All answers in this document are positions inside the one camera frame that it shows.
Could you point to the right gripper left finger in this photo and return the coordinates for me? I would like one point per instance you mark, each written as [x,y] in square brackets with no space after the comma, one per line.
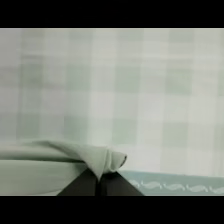
[81,185]

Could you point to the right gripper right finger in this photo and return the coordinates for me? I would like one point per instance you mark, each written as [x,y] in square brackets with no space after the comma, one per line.
[116,186]

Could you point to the pale green shirt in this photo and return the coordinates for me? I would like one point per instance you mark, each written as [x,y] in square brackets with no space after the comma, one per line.
[50,166]

